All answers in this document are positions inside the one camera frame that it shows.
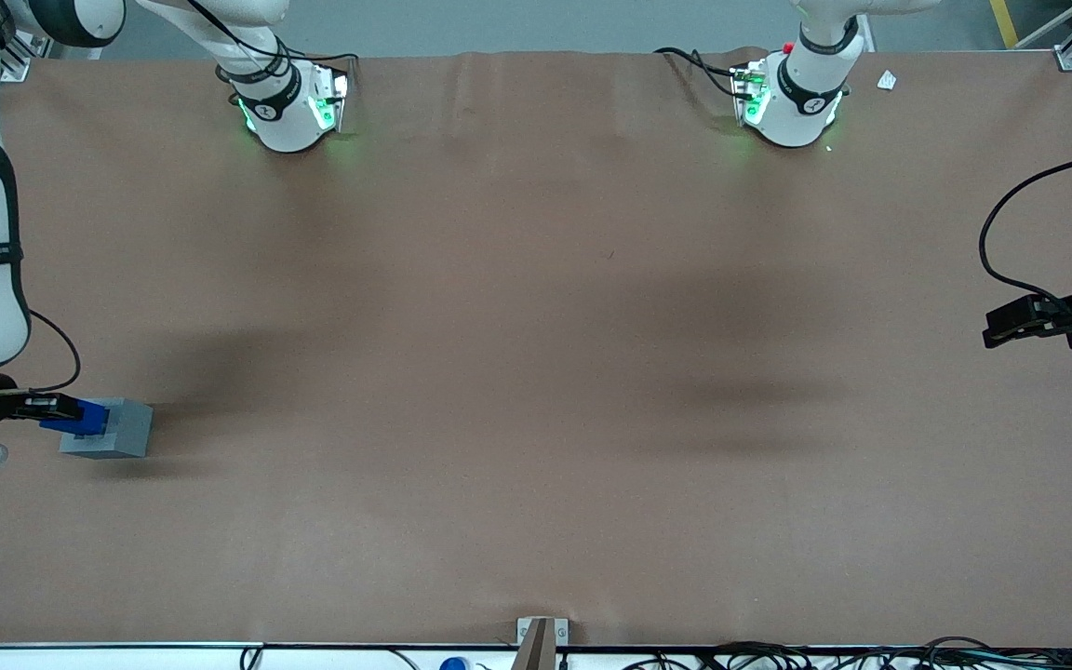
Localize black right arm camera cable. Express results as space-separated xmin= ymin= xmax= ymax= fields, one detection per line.
xmin=0 ymin=0 xmax=82 ymax=395

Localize brown table cover mat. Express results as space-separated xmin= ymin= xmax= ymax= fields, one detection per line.
xmin=0 ymin=47 xmax=1072 ymax=650

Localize black right arm base cable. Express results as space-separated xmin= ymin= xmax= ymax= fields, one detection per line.
xmin=220 ymin=0 xmax=358 ymax=71

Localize brown camera post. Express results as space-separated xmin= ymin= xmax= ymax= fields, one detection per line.
xmin=510 ymin=618 xmax=556 ymax=670

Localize blue plastic peg part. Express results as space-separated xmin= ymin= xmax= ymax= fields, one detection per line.
xmin=40 ymin=398 xmax=111 ymax=440

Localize tangled black cables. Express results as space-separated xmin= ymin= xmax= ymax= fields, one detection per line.
xmin=624 ymin=636 xmax=1072 ymax=670

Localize black left arm base cable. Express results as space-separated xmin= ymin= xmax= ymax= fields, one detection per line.
xmin=654 ymin=47 xmax=744 ymax=99

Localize black arm base cable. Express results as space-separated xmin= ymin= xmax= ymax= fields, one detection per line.
xmin=654 ymin=47 xmax=744 ymax=99
xmin=220 ymin=0 xmax=358 ymax=71

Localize gray metal mounting bracket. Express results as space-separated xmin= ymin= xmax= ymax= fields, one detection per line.
xmin=516 ymin=616 xmax=570 ymax=648

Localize gray square socket base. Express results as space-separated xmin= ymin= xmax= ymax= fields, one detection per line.
xmin=59 ymin=397 xmax=154 ymax=460

